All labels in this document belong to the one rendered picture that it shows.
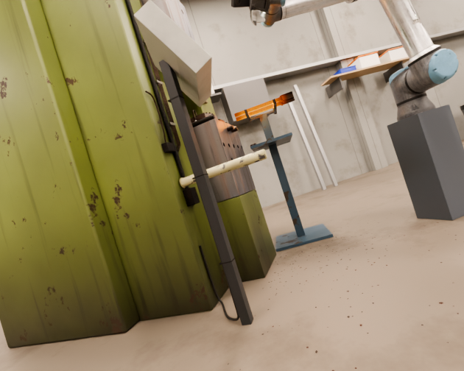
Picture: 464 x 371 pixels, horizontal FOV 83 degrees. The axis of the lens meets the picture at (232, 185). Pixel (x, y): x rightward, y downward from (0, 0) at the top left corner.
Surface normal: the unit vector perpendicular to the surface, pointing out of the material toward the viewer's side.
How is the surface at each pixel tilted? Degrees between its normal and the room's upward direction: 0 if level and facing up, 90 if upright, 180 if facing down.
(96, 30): 90
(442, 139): 90
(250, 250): 90
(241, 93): 90
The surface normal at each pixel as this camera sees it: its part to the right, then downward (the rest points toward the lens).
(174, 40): 0.08, -0.04
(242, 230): -0.32, 0.09
